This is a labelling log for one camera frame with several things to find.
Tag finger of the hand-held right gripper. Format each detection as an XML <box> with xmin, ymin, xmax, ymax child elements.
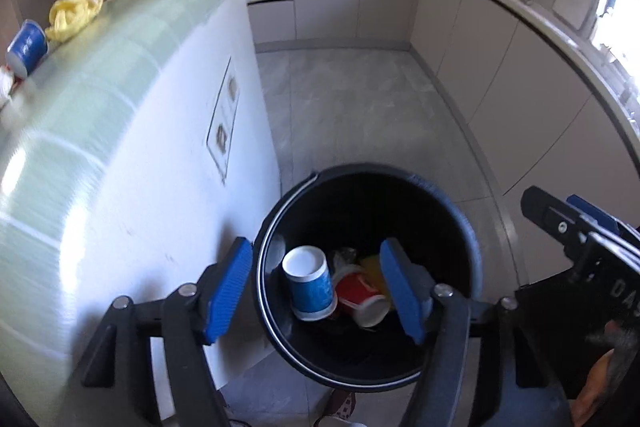
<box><xmin>566</xmin><ymin>193</ymin><xmax>640</xmax><ymax>248</ymax></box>
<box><xmin>520</xmin><ymin>186</ymin><xmax>601</xmax><ymax>268</ymax></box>

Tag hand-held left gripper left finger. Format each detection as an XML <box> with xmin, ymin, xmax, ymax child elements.
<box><xmin>82</xmin><ymin>237</ymin><xmax>252</xmax><ymax>427</ymax></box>

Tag kitchen counter cabinets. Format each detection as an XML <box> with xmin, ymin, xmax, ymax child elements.
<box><xmin>245</xmin><ymin>0</ymin><xmax>640</xmax><ymax>288</ymax></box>

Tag kitchen window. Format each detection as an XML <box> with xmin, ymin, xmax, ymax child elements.
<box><xmin>590</xmin><ymin>0</ymin><xmax>640</xmax><ymax>108</ymax></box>

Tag green checked tablecloth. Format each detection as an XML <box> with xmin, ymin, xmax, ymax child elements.
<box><xmin>0</xmin><ymin>0</ymin><xmax>266</xmax><ymax>233</ymax></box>

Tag black plastic bucket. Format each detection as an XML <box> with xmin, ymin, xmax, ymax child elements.
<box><xmin>255</xmin><ymin>163</ymin><xmax>486</xmax><ymax>392</ymax></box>

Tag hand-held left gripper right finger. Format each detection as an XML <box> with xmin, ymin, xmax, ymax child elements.
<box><xmin>379</xmin><ymin>237</ymin><xmax>573</xmax><ymax>427</ymax></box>

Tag patterned red slipper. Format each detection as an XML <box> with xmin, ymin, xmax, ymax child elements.
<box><xmin>314</xmin><ymin>392</ymin><xmax>357</xmax><ymax>427</ymax></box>

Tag clear socket cover panel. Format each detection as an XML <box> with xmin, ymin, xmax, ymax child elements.
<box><xmin>206</xmin><ymin>56</ymin><xmax>241</xmax><ymax>185</ymax></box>

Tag white table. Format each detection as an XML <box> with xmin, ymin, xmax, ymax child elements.
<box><xmin>50</xmin><ymin>0</ymin><xmax>283</xmax><ymax>427</ymax></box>

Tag red paper cup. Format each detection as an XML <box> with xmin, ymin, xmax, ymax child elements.
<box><xmin>334</xmin><ymin>271</ymin><xmax>391</xmax><ymax>329</ymax></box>

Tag blue white paper cup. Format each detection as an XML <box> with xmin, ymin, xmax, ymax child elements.
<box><xmin>281</xmin><ymin>245</ymin><xmax>338</xmax><ymax>322</ymax></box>
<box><xmin>6</xmin><ymin>19</ymin><xmax>49</xmax><ymax>78</ymax></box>

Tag yellow towel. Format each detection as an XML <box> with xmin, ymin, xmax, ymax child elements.
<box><xmin>45</xmin><ymin>0</ymin><xmax>106</xmax><ymax>42</ymax></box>

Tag person's right forearm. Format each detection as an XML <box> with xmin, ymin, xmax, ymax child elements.
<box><xmin>570</xmin><ymin>319</ymin><xmax>640</xmax><ymax>427</ymax></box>

